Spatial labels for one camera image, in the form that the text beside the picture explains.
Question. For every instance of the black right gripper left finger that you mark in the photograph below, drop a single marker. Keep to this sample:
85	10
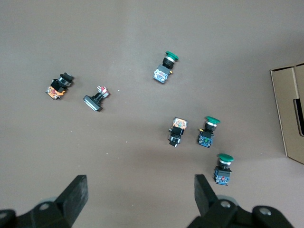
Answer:
71	202

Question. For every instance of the black square head push button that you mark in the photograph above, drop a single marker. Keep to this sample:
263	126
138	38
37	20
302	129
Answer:
93	103

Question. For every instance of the green mushroom push button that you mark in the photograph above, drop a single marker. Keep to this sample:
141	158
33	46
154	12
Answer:
222	175
206	139
164	73

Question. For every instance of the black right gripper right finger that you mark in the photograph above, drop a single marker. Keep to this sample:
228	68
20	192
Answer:
209	206

